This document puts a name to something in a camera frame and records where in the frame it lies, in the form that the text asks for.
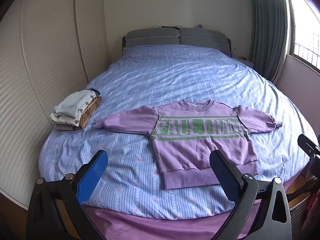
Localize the purple bed sheet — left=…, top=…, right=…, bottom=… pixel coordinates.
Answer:
left=82, top=200, right=265, bottom=240

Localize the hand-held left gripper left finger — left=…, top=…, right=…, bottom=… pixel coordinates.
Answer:
left=26, top=150, right=109, bottom=240

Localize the window with metal grille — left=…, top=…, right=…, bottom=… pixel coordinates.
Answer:
left=285, top=0, right=320, bottom=73

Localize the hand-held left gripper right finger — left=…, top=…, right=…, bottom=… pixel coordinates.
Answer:
left=209, top=150, right=292, bottom=240

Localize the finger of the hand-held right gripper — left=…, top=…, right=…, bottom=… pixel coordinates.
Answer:
left=297, top=134, right=320, bottom=155

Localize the blue striped floral blanket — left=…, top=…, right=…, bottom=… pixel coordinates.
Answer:
left=39, top=44, right=318, bottom=220

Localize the brown woven-pattern folded garment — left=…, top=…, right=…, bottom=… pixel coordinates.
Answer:
left=72, top=96, right=103, bottom=131

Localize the white folded garment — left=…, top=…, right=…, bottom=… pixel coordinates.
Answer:
left=54, top=90, right=98, bottom=115

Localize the purple sweatshirt with green print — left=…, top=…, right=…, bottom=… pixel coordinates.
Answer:
left=92, top=99, right=283, bottom=190

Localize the grey mesh basket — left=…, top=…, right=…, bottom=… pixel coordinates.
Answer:
left=287, top=199, right=311, bottom=240

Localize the grey-green curtain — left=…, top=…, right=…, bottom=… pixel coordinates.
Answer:
left=249, top=0, right=292, bottom=82

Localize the cream louvered wardrobe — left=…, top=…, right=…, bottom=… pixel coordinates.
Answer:
left=0, top=0, right=110, bottom=209

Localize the white nightstand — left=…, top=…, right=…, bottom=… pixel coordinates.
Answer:
left=236, top=55, right=255, bottom=68

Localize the beige folded garment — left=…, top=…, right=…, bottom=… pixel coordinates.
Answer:
left=55, top=122, right=75, bottom=131

